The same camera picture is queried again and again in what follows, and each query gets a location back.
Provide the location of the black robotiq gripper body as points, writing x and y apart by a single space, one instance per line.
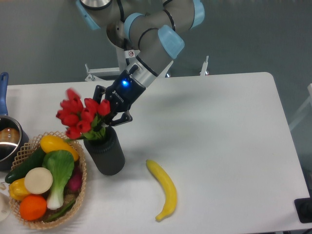
123 93

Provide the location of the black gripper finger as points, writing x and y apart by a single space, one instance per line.
99 93
125 118

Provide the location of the red tulip bouquet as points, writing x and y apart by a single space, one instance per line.
83 119

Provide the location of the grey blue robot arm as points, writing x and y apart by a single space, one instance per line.
155 36

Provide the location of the dark grey ribbed vase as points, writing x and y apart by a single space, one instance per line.
107 154

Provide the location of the yellow banana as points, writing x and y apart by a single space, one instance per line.
168 187

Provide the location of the yellow squash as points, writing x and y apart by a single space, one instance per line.
51 143

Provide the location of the green bok choy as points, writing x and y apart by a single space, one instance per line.
60 163

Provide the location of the red radish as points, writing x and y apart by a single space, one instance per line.
75 182

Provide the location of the woven wicker basket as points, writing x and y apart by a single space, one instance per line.
26 150

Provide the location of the green cucumber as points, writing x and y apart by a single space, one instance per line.
33 161

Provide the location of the green chili pepper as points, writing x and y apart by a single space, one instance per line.
61 212

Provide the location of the yellow bell pepper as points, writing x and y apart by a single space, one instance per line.
17 190

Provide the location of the orange fruit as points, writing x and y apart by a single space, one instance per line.
32 207

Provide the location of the small white garlic piece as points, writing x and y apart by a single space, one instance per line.
2 186

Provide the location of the black device at table edge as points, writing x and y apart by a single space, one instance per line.
304 209

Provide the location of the blue handled saucepan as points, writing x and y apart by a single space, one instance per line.
12 136

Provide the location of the white frame at right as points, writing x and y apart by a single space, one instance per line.
302 111

